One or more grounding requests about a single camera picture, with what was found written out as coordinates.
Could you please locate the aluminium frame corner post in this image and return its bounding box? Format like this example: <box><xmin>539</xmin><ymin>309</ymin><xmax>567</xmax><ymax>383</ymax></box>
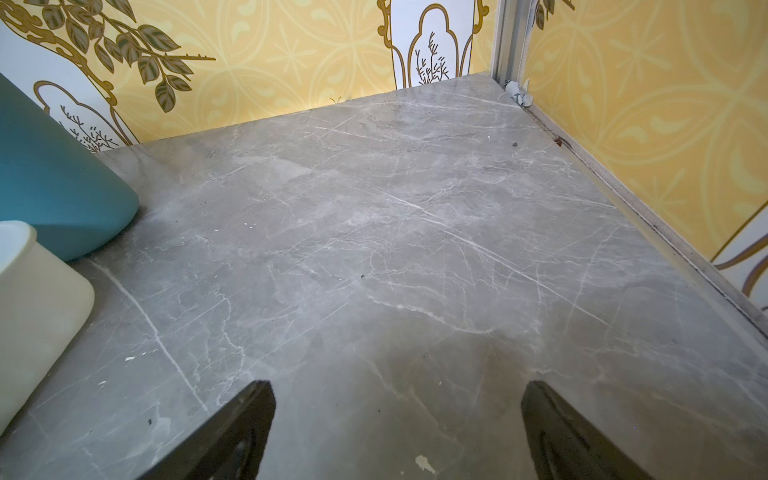
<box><xmin>490</xmin><ymin>0</ymin><xmax>537</xmax><ymax>108</ymax></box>

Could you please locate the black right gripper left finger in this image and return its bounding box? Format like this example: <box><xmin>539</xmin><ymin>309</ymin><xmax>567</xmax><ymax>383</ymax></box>
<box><xmin>141</xmin><ymin>380</ymin><xmax>276</xmax><ymax>480</ymax></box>

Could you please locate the blue cylindrical vase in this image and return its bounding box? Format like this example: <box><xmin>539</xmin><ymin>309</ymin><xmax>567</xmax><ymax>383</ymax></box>
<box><xmin>1</xmin><ymin>78</ymin><xmax>139</xmax><ymax>261</ymax></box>

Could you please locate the white plastic storage box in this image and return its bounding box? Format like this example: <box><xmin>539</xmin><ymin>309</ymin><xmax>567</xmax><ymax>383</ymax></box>
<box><xmin>1</xmin><ymin>221</ymin><xmax>95</xmax><ymax>430</ymax></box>

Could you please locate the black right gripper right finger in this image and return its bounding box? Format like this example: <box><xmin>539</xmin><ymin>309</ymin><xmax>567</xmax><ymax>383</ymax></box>
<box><xmin>521</xmin><ymin>380</ymin><xmax>651</xmax><ymax>479</ymax></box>

